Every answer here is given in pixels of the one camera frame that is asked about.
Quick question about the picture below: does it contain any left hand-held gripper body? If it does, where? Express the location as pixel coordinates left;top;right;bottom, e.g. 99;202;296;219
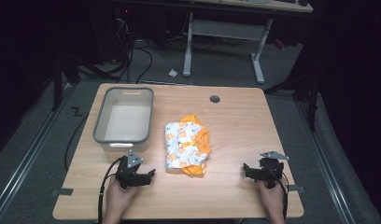
115;149;145;190

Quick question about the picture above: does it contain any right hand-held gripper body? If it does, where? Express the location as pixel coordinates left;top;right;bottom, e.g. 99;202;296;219
255;150;290;190

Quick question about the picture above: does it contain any person's left hand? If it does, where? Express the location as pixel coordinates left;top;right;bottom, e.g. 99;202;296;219
105;176;140;217

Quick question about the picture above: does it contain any person's right hand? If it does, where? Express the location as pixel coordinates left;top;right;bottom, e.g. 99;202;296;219
257;176;288;217

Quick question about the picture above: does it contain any grey tape strip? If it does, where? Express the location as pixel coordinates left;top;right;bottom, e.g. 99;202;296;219
288;184;306;194
50;188;75;197

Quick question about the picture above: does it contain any folded orange and white garment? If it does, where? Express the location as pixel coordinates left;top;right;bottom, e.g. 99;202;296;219
164;113;213;178

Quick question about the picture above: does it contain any white bin with grey rim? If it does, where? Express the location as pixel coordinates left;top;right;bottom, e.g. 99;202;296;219
92;86;155;153

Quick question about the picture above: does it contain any black metal stand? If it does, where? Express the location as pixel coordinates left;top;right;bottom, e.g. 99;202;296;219
50;54;81;113
263;69;321;133

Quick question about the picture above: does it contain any black zigzag floor tape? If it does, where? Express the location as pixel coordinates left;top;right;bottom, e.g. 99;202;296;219
70;105;84;118

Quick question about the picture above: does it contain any white-legged wooden desk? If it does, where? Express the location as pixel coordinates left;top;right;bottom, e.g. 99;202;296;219
110;0;315;85

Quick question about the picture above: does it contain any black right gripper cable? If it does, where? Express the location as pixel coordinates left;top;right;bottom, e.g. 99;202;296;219
266;167;289;219

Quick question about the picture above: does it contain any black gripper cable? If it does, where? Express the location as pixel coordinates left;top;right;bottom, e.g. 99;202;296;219
97;157;123;224
266;167;289;219

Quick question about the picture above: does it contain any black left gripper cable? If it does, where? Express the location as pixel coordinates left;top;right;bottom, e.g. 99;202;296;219
97;157;123;224

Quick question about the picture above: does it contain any metal floor rail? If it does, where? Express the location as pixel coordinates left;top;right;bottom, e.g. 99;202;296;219
294;98;357;224
0;83;77;217

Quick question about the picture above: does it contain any thin black floor cable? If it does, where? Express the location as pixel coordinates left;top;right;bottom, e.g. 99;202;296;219
63;113;91;173

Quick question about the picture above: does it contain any bundle of black floor cables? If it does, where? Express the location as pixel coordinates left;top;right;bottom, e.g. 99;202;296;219
114;17;154;85

